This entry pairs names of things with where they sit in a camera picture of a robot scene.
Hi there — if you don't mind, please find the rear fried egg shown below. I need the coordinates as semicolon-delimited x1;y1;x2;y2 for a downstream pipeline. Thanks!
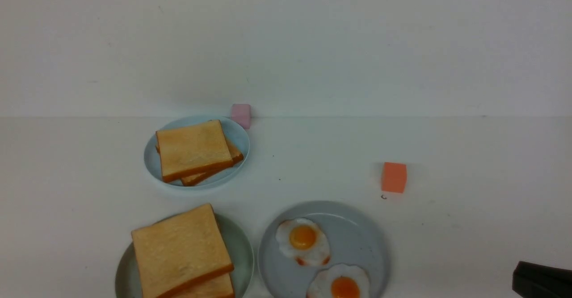
274;217;331;267

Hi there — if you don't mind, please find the pink foam cube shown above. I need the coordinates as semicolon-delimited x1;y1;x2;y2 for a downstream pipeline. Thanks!
231;103;252;130

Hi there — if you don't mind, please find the toast slice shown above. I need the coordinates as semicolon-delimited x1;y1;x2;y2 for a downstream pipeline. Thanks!
181;138;244;187
156;120;232;183
172;273;235;298
131;204;234;298

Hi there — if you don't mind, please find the orange foam cube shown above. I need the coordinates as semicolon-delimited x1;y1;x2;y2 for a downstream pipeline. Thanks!
381;162;408;193

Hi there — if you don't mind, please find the front fried egg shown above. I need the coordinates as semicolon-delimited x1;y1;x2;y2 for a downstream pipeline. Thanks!
306;264;370;298

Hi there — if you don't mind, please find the light blue bread plate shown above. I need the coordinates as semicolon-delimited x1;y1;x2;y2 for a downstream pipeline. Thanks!
143;115;251;194

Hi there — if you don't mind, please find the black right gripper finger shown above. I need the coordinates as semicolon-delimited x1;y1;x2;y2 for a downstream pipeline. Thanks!
512;261;572;298

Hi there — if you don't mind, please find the fried egg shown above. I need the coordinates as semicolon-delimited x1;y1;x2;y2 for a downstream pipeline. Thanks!
274;217;331;267
306;264;370;298

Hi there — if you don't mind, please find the grey egg plate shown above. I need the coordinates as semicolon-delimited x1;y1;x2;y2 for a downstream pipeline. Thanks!
257;201;391;298

